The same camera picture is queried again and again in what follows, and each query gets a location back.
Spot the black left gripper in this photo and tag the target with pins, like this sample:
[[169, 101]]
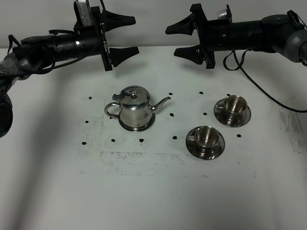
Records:
[[91, 40]]

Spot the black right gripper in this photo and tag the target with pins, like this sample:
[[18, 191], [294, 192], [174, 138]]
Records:
[[210, 34]]

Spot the stainless steel teapot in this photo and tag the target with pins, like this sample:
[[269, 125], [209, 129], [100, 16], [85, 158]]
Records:
[[131, 107]]

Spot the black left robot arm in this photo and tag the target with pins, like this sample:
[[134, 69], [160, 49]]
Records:
[[42, 54]]

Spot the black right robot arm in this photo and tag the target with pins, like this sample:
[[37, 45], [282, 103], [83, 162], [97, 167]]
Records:
[[281, 33]]

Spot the far stainless steel saucer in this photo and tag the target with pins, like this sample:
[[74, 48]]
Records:
[[231, 122]]

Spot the stainless steel saucer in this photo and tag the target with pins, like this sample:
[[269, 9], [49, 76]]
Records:
[[231, 122], [210, 155]]

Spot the far stainless steel teacup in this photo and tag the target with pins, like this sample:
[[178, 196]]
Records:
[[233, 107]]

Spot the stainless steel teacup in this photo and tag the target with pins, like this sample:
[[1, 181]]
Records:
[[204, 138], [233, 107]]

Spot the near stainless steel teacup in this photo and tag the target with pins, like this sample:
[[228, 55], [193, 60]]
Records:
[[204, 138]]

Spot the near stainless steel saucer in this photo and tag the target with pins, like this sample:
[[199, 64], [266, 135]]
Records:
[[210, 155]]

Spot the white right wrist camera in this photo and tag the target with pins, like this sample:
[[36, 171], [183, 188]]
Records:
[[224, 14]]

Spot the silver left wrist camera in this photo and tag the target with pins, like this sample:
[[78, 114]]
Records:
[[83, 14]]

